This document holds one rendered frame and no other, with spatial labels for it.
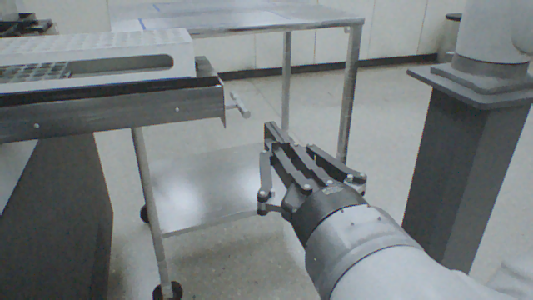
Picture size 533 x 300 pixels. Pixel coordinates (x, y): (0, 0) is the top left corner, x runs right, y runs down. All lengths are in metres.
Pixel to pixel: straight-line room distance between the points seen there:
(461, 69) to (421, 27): 2.77
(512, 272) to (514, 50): 0.65
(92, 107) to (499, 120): 0.83
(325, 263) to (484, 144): 0.74
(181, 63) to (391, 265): 0.38
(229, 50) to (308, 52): 0.67
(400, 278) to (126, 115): 0.41
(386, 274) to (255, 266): 1.10
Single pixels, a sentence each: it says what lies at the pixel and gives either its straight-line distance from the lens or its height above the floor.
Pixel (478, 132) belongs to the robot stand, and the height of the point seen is 0.61.
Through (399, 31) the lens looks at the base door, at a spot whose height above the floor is 0.31.
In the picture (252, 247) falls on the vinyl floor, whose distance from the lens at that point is 1.42.
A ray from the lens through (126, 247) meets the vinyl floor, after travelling 1.51.
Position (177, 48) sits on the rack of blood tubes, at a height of 0.86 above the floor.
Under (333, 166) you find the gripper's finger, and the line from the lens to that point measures 0.44.
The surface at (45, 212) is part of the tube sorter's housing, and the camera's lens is 0.78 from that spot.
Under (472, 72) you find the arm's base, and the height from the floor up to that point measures 0.73.
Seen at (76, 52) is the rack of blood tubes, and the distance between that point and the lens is 0.54.
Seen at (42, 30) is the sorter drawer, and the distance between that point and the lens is 1.01.
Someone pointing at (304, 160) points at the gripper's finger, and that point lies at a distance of 0.44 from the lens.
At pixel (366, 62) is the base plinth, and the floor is 0.04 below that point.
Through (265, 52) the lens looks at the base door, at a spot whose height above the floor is 0.21.
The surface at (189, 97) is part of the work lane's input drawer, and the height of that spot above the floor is 0.79.
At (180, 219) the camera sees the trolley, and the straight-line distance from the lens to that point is 1.13.
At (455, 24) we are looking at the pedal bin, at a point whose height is 0.40.
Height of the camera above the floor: 0.98
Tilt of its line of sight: 29 degrees down
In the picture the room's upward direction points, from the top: straight up
